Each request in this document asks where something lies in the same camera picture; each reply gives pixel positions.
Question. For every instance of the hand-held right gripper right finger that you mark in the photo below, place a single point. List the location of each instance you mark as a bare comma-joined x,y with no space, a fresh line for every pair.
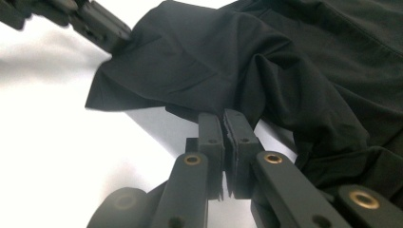
242,158

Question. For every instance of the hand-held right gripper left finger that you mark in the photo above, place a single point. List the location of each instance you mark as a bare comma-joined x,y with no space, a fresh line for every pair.
214,152

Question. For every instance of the black pants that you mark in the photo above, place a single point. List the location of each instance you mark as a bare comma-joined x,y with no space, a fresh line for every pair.
221,63

